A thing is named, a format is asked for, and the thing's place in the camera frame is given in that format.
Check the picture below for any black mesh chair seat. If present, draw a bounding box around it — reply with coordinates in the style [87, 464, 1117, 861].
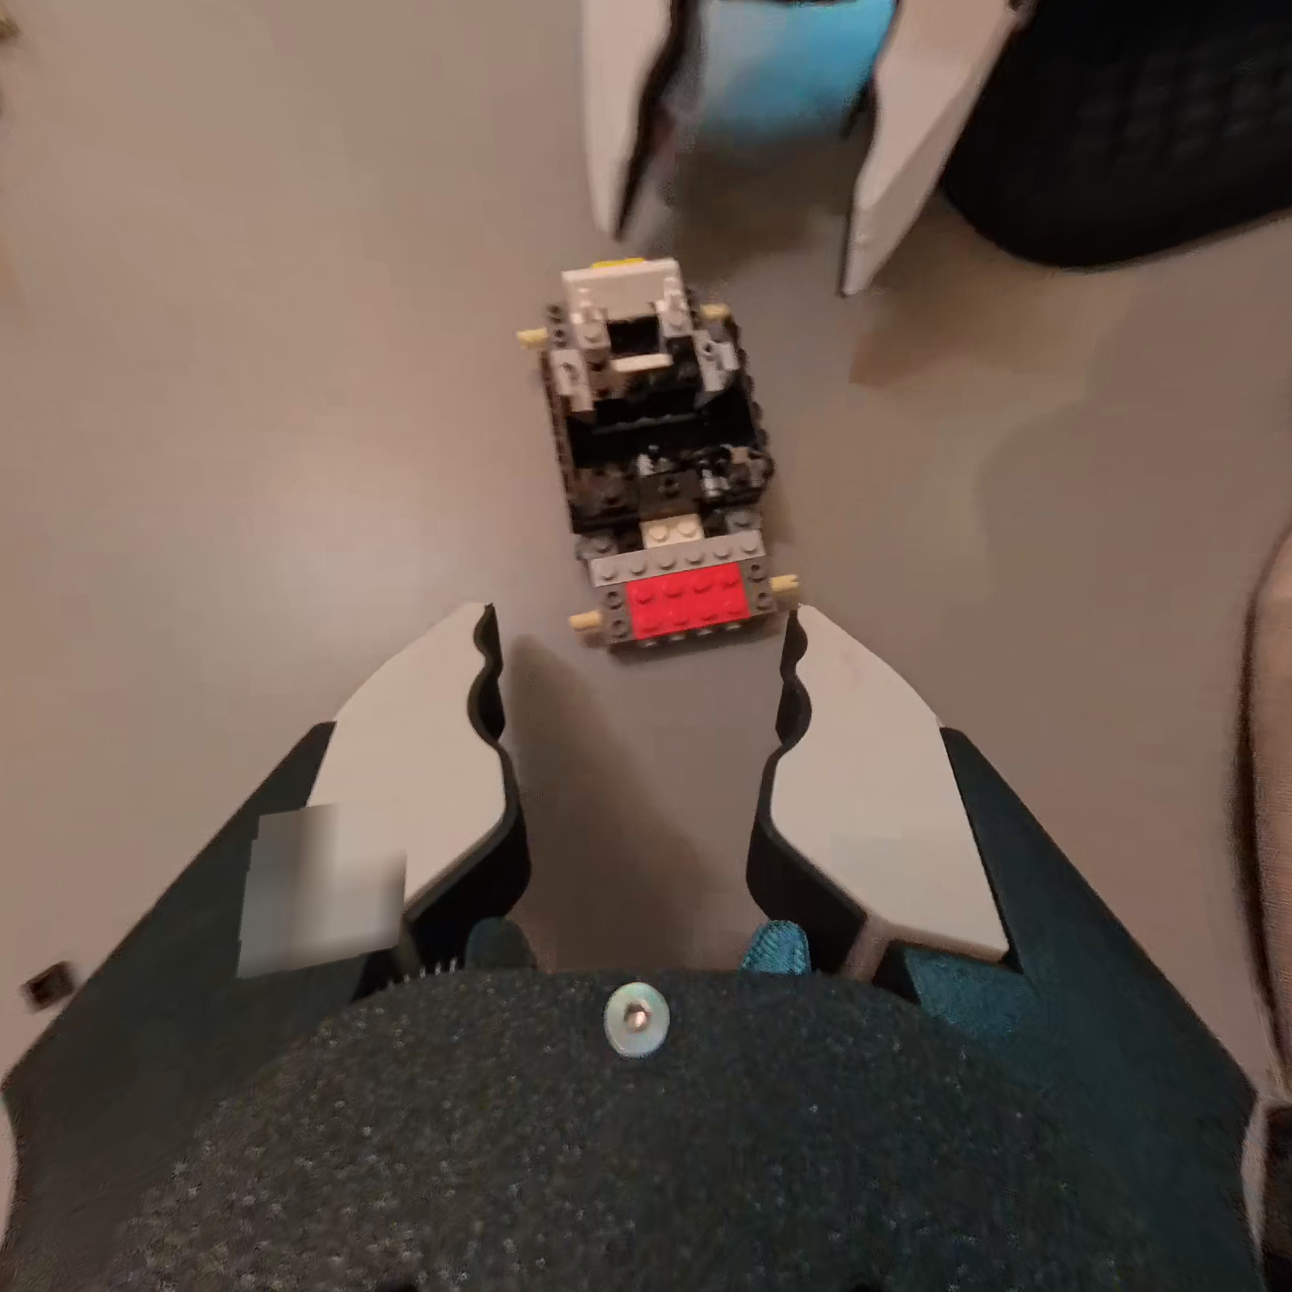
[937, 0, 1292, 270]

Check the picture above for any beige sweatshirt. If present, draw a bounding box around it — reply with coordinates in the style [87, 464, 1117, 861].
[1233, 525, 1292, 1112]

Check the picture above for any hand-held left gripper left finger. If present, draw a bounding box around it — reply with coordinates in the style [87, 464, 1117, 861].
[307, 601, 533, 970]

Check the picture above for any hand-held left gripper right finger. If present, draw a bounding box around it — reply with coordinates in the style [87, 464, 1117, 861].
[744, 603, 1013, 973]

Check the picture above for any grey desk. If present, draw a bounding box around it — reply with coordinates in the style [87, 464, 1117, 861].
[0, 0, 1292, 1264]

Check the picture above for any toy brick car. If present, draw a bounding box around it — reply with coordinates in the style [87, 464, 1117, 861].
[514, 257, 803, 653]

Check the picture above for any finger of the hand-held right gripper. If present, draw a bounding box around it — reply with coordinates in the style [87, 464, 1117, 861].
[580, 0, 700, 243]
[837, 0, 1016, 299]

